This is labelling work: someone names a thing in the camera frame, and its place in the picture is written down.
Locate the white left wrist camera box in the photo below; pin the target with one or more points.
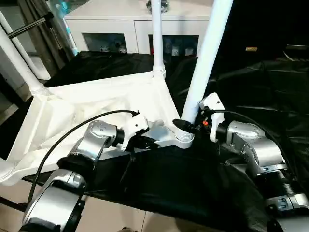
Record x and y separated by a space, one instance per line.
135 125

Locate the clear bag of dark items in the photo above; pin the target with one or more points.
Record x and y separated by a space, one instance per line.
165 5

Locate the black plastic mat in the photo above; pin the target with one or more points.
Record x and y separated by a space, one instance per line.
181 183

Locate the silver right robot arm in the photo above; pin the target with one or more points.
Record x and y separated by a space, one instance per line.
256 145

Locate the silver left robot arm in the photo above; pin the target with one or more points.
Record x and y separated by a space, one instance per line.
96 135

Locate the white sideboard cabinet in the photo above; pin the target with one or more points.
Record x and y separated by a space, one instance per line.
108 21

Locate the white round pipe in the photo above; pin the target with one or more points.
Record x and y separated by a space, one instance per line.
25 49

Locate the grey metal pole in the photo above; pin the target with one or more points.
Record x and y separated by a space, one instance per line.
29 26

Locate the grey brown curtain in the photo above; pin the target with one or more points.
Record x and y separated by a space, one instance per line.
46 43

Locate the red and white bottle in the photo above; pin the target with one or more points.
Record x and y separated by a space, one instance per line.
152 49

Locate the white plastic table top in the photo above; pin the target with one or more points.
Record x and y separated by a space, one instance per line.
84 101

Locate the small yellow label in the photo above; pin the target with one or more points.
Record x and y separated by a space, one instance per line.
251 49

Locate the grey flat bar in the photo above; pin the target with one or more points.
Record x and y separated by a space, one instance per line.
298 46

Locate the black metal stand frame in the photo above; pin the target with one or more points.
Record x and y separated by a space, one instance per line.
12 204

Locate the white cup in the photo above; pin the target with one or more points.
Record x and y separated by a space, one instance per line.
189 52

